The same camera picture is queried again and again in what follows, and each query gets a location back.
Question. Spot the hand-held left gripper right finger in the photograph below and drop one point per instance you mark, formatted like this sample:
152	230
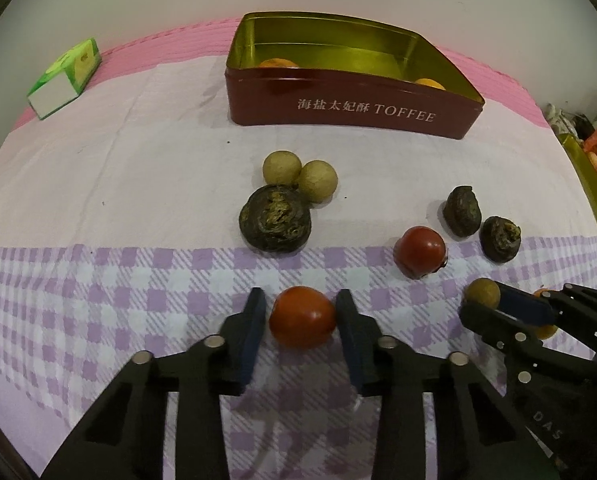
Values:
351	345

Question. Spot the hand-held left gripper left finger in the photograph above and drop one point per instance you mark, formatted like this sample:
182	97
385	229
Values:
253	330

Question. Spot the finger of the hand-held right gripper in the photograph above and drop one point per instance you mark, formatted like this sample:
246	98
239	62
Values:
525	305
588	310

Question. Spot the small orange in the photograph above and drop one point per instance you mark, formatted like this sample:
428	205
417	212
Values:
545	332

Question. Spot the tan longan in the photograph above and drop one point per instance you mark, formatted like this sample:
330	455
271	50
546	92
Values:
282	167
318	181
482	291

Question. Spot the red tomato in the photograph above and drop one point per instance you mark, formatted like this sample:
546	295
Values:
421	251
302	317

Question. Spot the large dark wrinkled fruit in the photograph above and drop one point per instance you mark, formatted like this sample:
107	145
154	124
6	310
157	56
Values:
276	217

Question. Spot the red and gold tin box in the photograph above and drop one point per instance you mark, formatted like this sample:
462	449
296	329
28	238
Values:
353	110

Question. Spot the small dark wrinkled fruit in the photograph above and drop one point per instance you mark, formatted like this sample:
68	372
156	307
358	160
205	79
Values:
461	210
500	237

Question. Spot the gold tin lid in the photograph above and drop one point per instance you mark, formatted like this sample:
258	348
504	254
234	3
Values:
590	185

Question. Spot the white patterned object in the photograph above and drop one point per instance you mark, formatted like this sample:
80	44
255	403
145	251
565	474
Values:
560	117

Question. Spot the white purple checked cloth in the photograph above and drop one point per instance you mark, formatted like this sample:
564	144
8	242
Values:
128	185

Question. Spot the pink striped cloth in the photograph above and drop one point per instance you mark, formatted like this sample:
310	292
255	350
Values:
178	45

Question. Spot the green tissue box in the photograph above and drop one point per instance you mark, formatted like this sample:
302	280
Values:
61	77

